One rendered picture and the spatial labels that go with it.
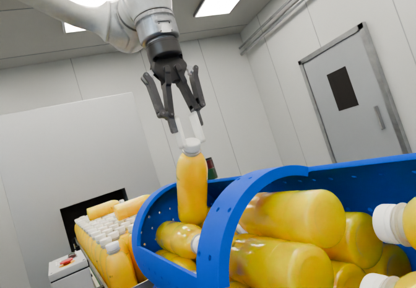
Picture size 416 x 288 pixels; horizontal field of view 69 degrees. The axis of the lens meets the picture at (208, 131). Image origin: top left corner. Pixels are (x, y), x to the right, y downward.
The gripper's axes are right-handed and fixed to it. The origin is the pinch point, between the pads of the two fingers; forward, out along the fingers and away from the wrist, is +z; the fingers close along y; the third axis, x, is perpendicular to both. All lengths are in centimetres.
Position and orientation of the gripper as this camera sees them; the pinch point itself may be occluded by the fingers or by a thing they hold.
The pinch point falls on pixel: (188, 130)
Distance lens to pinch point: 65.6
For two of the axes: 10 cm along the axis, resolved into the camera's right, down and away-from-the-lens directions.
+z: 3.0, 9.5, -0.6
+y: 8.4, -2.3, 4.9
